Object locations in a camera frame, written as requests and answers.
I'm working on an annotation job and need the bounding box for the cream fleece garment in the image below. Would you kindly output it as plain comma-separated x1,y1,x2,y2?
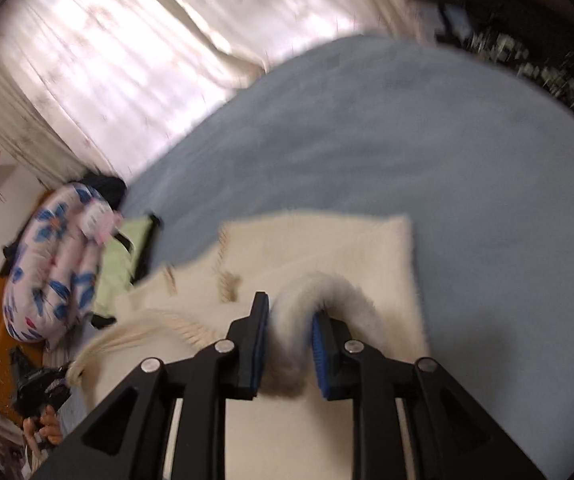
67,211,429,479

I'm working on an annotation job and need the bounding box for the person's left hand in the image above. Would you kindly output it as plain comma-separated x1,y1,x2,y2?
22,405,64,455

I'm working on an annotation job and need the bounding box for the floral folded quilt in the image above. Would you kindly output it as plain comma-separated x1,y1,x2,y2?
2,183,112,350

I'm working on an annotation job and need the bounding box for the green and black garment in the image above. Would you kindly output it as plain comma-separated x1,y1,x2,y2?
91,214,161,330

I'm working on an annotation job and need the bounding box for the hello kitty plush toy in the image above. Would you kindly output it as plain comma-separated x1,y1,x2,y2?
79,198,122,246

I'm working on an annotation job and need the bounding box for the blue fleece bed cover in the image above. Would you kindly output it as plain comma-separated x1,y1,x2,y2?
124,36,574,479

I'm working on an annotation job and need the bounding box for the white patterned curtain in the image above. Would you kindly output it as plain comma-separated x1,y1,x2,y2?
0,0,421,184

